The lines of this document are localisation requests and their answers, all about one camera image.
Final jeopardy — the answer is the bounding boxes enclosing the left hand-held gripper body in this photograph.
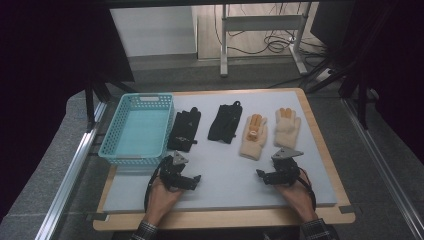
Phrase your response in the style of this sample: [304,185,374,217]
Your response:
[158,150,190,192]

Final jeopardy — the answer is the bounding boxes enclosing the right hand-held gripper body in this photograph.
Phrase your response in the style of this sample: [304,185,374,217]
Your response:
[270,146,305,187]

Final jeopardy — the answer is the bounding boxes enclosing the cream glove with orange palm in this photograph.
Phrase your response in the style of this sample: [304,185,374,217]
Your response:
[238,113,269,162]

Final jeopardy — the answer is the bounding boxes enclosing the cream fluffy glove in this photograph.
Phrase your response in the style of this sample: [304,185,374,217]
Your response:
[273,107,302,150]

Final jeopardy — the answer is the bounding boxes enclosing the black glove with logo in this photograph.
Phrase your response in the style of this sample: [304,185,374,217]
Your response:
[166,106,202,154]

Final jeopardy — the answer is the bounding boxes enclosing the teal plastic basket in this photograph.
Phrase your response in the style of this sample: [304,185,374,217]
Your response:
[98,92,176,167]

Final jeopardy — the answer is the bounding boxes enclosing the black glove with loop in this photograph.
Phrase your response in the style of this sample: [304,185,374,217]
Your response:
[207,100,244,145]

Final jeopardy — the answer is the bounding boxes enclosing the person's left hand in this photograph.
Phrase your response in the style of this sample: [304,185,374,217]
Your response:
[144,179,184,225]

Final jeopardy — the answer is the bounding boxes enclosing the person's right hand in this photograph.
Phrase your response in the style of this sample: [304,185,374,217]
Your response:
[275,179,318,224]

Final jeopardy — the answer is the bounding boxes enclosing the grey foam mat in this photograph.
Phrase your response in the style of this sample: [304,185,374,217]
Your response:
[102,90,339,214]

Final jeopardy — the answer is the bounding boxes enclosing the wooden table board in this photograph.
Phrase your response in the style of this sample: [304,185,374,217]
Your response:
[92,87,357,232]

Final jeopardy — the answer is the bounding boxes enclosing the black tape piece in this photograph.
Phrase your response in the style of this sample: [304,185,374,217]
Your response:
[338,204,357,215]
[85,212,110,222]

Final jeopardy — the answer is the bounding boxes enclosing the white power strip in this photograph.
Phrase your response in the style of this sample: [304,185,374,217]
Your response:
[314,67,335,83]

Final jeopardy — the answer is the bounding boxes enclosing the black metal stand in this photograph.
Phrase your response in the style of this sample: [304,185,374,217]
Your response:
[299,49,373,132]

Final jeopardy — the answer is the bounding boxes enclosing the black tripod stand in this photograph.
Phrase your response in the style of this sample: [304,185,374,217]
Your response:
[83,73,137,132]

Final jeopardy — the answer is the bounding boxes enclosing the white panel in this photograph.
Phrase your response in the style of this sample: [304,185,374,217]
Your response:
[109,5,198,58]

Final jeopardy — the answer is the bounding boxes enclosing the dark curtain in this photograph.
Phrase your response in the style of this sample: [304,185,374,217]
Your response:
[0,0,136,223]
[346,0,424,164]

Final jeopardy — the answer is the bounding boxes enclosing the left hand-held gripper black cable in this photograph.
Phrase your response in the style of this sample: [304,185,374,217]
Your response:
[143,159,168,212]

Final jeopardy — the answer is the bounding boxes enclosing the right hand-held gripper cable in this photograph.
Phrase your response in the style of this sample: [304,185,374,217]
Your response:
[297,167,317,212]

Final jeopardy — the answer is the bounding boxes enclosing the aluminium rail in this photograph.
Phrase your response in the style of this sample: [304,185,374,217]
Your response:
[34,101,108,240]
[342,97,424,232]

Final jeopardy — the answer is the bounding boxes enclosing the black cables on floor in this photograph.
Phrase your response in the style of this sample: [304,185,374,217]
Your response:
[213,3,331,58]

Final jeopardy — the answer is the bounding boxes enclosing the white metal desk frame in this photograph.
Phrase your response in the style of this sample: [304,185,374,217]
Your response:
[219,3,310,79]

